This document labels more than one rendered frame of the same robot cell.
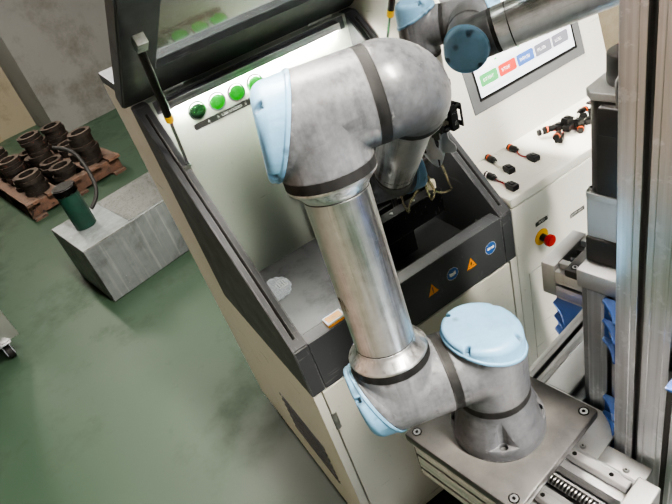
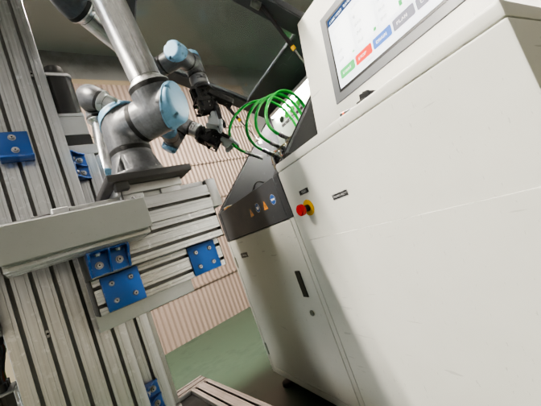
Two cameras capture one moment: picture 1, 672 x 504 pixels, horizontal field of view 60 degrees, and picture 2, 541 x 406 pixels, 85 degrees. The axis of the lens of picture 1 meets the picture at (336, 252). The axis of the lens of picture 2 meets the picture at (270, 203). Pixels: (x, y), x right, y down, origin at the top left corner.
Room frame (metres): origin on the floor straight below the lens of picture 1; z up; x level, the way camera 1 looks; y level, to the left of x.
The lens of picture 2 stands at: (1.06, -1.48, 0.78)
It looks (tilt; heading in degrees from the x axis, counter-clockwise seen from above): 4 degrees up; 82
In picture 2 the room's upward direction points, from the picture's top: 20 degrees counter-clockwise
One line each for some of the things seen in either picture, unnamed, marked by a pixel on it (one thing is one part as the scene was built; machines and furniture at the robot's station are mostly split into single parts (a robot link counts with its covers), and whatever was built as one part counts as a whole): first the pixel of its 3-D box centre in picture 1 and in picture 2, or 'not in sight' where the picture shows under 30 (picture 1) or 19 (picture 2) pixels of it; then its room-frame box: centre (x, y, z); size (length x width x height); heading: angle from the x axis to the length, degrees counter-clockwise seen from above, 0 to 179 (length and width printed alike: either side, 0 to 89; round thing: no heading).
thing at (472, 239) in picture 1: (411, 296); (250, 213); (1.15, -0.15, 0.87); 0.62 x 0.04 x 0.16; 112
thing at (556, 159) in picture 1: (567, 138); (371, 116); (1.50, -0.76, 0.96); 0.70 x 0.22 x 0.03; 112
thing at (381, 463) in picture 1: (441, 404); (280, 306); (1.14, -0.15, 0.44); 0.65 x 0.02 x 0.68; 112
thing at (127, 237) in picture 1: (119, 200); not in sight; (3.47, 1.19, 0.39); 0.82 x 0.67 x 0.79; 124
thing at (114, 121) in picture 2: not in sight; (125, 129); (0.86, -0.59, 1.20); 0.13 x 0.12 x 0.14; 156
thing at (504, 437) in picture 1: (494, 402); not in sight; (0.60, -0.16, 1.09); 0.15 x 0.15 x 0.10
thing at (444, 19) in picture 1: (470, 21); (176, 57); (1.07, -0.37, 1.53); 0.11 x 0.11 x 0.08; 66
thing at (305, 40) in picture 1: (257, 63); (294, 93); (1.62, 0.04, 1.43); 0.54 x 0.03 x 0.02; 112
